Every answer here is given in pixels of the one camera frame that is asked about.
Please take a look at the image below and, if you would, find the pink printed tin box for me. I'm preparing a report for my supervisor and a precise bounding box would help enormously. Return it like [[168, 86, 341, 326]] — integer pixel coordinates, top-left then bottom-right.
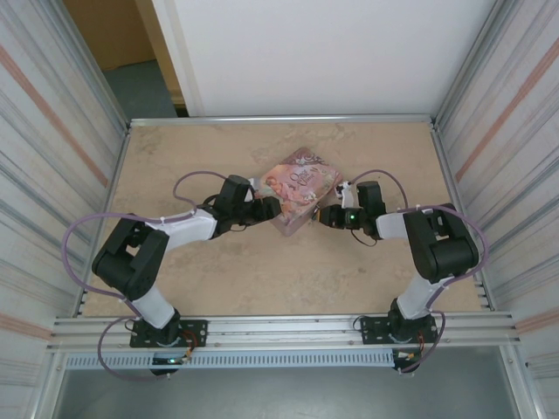
[[251, 147, 344, 239]]

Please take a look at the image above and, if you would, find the aluminium table edge bar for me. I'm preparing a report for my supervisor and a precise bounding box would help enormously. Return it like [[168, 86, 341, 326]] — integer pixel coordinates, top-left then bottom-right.
[[128, 113, 438, 129]]

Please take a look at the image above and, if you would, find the aluminium table side bar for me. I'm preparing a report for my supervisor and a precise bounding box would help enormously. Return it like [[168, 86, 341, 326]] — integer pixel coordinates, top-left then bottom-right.
[[77, 125, 133, 320], [429, 120, 497, 312]]

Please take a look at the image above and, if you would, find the brown cardboard board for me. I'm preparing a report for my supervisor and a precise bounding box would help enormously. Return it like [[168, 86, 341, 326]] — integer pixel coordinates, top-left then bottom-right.
[[63, 0, 159, 72]]

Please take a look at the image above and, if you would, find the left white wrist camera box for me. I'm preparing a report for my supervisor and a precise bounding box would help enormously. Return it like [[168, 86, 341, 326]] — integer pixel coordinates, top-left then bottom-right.
[[247, 175, 265, 203]]

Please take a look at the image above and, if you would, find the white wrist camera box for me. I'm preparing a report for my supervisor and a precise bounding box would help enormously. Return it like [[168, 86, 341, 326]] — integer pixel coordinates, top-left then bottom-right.
[[333, 179, 361, 210], [247, 175, 265, 203]]

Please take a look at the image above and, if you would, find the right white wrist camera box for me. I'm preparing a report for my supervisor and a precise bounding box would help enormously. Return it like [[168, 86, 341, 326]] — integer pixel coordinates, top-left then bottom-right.
[[333, 179, 361, 210]]

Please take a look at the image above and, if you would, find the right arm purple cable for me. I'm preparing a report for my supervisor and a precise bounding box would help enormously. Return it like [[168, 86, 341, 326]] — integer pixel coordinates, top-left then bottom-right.
[[349, 168, 490, 375]]

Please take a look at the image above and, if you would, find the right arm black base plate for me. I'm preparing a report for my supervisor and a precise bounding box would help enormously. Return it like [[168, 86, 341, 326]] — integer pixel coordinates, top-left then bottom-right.
[[352, 313, 439, 347]]

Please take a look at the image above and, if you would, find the aluminium mounting rail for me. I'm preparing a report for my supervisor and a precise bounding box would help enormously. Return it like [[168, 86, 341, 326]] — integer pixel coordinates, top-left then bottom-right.
[[50, 311, 523, 353]]

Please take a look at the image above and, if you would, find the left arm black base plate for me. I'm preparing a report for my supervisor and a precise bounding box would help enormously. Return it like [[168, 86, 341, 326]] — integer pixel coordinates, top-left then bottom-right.
[[129, 319, 209, 349]]

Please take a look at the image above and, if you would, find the red orange wire bundle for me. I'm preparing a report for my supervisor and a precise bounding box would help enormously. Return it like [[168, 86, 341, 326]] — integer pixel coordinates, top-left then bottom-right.
[[395, 334, 428, 363], [180, 330, 208, 364]]

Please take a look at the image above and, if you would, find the white slotted cable duct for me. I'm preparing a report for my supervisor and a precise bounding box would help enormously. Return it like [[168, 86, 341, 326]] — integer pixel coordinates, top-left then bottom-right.
[[64, 351, 397, 370]]

